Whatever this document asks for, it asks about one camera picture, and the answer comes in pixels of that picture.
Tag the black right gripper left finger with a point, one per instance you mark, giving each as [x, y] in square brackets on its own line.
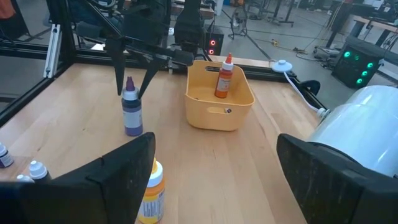
[109, 193]

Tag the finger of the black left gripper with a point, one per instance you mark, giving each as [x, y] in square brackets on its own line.
[119, 71]
[150, 71]

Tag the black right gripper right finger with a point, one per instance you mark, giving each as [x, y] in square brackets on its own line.
[326, 193]

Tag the large yellow food coloring bottle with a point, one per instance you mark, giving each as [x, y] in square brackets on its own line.
[154, 199]

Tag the large purple food coloring bottle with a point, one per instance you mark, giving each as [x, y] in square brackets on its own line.
[132, 118]

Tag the large orange food coloring bottle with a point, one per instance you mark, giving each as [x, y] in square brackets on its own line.
[224, 84]

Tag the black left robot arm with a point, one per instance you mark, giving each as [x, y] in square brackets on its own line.
[189, 28]

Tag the person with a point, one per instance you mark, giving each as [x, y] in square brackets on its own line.
[90, 29]

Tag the yellow plastic bin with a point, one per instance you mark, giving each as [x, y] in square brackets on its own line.
[199, 115]

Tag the black computer tower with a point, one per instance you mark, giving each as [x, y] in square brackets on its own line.
[214, 34]
[351, 71]

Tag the white spot lamp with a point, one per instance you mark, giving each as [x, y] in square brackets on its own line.
[363, 130]

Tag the black aluminium table frame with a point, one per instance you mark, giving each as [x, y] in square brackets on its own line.
[90, 59]

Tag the silver aluminium bracket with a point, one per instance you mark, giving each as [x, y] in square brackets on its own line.
[53, 53]

